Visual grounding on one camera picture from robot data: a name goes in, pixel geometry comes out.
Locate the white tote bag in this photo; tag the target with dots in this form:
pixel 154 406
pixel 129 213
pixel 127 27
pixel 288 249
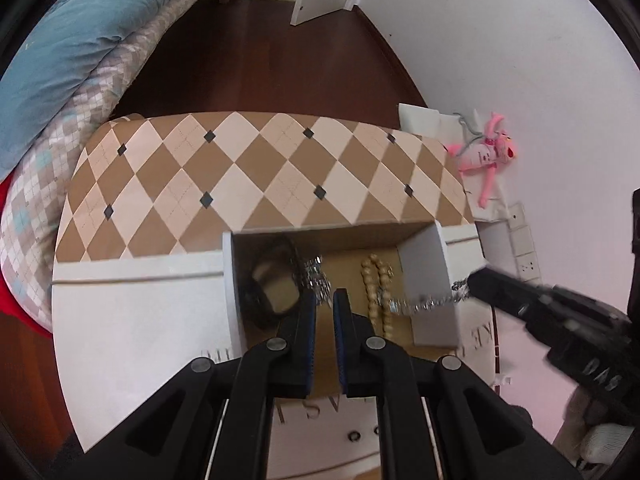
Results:
pixel 420 117

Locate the checkered printed tablecloth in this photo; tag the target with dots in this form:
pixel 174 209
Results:
pixel 150 320

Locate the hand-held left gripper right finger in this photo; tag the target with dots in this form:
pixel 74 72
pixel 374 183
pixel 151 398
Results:
pixel 340 340

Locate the black wrist band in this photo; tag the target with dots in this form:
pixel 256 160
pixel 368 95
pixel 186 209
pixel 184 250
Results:
pixel 250 295

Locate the red blanket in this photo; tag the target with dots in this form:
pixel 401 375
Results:
pixel 10 305

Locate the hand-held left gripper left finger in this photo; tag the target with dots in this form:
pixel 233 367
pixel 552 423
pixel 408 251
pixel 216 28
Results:
pixel 307 340

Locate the light blue quilt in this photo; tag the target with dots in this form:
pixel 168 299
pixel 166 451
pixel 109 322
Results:
pixel 65 45

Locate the white wall socket row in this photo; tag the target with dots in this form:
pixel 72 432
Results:
pixel 525 245

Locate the pink plush toy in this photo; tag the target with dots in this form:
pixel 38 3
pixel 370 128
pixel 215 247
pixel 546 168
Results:
pixel 482 155

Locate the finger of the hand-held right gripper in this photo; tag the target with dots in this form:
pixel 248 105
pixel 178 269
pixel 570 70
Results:
pixel 505 292

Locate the cardboard box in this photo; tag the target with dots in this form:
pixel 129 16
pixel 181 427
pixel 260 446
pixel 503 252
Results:
pixel 325 242

